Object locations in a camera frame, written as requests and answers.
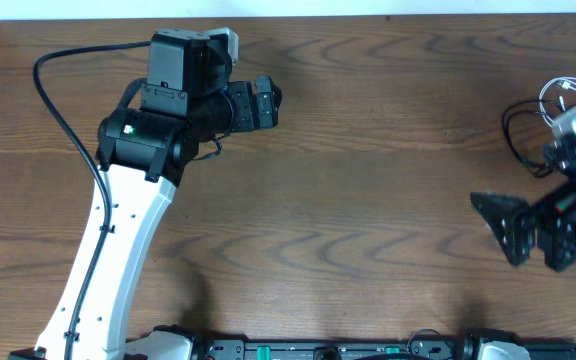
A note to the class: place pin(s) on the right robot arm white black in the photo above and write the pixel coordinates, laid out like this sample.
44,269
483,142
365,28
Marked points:
560,159

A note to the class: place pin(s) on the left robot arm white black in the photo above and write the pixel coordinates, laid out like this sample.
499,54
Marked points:
187,98

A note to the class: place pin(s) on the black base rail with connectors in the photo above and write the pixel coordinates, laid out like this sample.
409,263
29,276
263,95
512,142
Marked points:
318,350

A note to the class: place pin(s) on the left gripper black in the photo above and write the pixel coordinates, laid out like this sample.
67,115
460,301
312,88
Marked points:
243,107

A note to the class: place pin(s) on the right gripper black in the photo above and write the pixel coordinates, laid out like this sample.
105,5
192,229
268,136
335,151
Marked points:
526,232

